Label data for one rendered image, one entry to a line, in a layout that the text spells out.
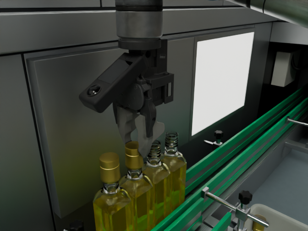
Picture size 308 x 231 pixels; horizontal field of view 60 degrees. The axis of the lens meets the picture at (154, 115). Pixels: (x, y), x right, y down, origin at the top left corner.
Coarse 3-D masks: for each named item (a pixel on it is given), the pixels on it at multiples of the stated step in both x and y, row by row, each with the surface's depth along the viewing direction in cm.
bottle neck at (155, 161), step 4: (156, 140) 56; (152, 144) 56; (156, 144) 56; (160, 144) 55; (152, 148) 54; (156, 148) 54; (160, 148) 56; (152, 152) 54; (156, 152) 54; (160, 152) 55; (148, 156) 55; (152, 156) 55; (156, 156) 55; (160, 156) 56; (148, 160) 56; (152, 160) 55; (156, 160) 55; (148, 164) 56; (152, 164) 56; (156, 164) 56
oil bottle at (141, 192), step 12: (120, 180) 53; (132, 180) 52; (144, 180) 52; (132, 192) 51; (144, 192) 52; (132, 204) 51; (144, 204) 53; (132, 216) 53; (144, 216) 54; (144, 228) 56
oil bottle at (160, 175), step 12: (144, 168) 56; (156, 168) 56; (168, 168) 58; (156, 180) 55; (168, 180) 58; (156, 192) 56; (168, 192) 59; (156, 204) 57; (168, 204) 61; (156, 216) 58
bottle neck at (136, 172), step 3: (141, 168) 52; (129, 171) 51; (132, 171) 51; (135, 171) 51; (138, 171) 51; (141, 171) 52; (129, 174) 52; (132, 174) 51; (135, 174) 51; (138, 174) 52; (141, 174) 52; (129, 177) 52; (132, 177) 52; (135, 177) 51; (138, 177) 52
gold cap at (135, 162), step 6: (126, 144) 50; (132, 144) 50; (138, 144) 50; (126, 150) 49; (132, 150) 49; (126, 156) 50; (132, 156) 49; (138, 156) 50; (126, 162) 51; (132, 162) 50; (138, 162) 50; (132, 168) 50; (138, 168) 50
